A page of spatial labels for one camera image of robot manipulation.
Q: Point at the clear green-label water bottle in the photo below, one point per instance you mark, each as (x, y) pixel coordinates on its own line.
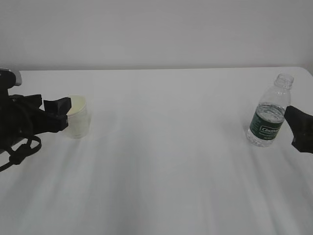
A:
(269, 114)

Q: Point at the white paper cup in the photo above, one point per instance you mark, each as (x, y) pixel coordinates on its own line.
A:
(78, 120)

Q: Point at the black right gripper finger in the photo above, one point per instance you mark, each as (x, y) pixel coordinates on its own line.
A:
(301, 125)

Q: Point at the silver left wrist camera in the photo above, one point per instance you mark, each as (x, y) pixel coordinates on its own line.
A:
(9, 78)

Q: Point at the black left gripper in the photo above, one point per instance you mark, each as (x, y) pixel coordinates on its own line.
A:
(16, 124)

